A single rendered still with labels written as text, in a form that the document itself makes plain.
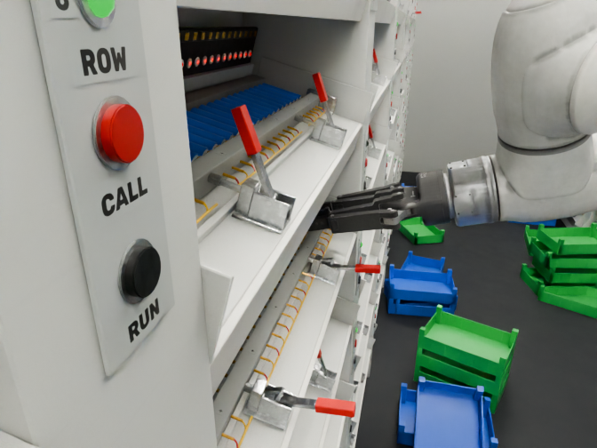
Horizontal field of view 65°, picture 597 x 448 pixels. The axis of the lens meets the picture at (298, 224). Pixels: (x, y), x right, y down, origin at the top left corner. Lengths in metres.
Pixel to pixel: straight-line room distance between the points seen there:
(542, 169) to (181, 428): 0.51
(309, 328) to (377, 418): 1.23
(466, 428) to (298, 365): 1.22
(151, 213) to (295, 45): 0.65
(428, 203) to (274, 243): 0.34
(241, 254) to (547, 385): 1.87
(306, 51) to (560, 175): 0.41
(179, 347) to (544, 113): 0.46
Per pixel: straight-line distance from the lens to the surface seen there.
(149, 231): 0.16
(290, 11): 0.36
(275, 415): 0.46
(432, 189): 0.64
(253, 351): 0.49
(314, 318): 0.60
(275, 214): 0.35
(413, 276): 2.43
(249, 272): 0.30
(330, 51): 0.78
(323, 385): 0.79
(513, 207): 0.65
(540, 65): 0.55
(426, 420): 1.69
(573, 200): 0.66
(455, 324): 1.98
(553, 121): 0.56
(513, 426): 1.89
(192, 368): 0.21
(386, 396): 1.87
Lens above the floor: 1.26
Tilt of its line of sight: 23 degrees down
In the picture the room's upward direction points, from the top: straight up
